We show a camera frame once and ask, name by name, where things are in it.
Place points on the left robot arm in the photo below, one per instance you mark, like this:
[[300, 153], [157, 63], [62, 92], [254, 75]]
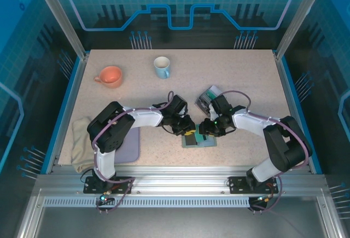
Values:
[[145, 119]]

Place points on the clear plastic card box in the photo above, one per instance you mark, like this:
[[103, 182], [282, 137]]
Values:
[[216, 89]]

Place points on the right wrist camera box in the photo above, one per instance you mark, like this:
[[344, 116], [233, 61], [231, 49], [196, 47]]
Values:
[[221, 104]]

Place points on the aluminium side rail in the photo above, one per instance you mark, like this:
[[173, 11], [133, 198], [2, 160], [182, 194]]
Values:
[[71, 106], [287, 84]]

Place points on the aluminium front rail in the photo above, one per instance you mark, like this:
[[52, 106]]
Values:
[[177, 177]]

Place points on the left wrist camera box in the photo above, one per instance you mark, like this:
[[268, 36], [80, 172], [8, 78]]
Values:
[[179, 104]]

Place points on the light blue mug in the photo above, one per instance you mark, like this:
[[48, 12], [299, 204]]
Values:
[[162, 67]]

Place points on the aluminium frame post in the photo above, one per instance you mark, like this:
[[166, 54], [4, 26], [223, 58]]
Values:
[[300, 16], [63, 19]]

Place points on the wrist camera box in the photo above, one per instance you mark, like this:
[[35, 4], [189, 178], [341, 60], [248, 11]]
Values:
[[221, 104], [179, 104]]

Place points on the teal card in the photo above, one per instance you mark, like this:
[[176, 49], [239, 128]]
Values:
[[211, 94]]

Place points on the beige cloth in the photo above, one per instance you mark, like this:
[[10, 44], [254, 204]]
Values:
[[82, 145]]

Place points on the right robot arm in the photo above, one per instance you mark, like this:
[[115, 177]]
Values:
[[248, 121]]

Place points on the purple tray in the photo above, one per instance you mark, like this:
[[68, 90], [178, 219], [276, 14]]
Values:
[[131, 150]]

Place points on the orange cup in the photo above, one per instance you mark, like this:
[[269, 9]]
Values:
[[109, 75]]

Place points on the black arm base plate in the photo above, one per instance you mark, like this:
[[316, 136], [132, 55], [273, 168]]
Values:
[[91, 186], [238, 184]]

